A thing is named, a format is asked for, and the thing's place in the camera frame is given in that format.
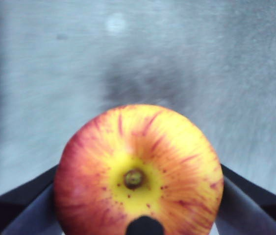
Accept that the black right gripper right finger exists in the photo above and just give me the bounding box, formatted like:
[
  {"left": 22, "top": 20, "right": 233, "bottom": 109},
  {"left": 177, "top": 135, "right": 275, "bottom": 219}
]
[{"left": 215, "top": 164, "right": 276, "bottom": 235}]

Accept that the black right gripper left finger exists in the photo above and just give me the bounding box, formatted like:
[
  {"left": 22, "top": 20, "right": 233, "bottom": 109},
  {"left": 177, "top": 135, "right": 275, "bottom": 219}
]
[{"left": 0, "top": 164, "right": 64, "bottom": 235}]

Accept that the red yellow apple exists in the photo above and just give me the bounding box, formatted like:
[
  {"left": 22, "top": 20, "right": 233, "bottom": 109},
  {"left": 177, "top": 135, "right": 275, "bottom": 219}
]
[{"left": 53, "top": 103, "right": 225, "bottom": 235}]

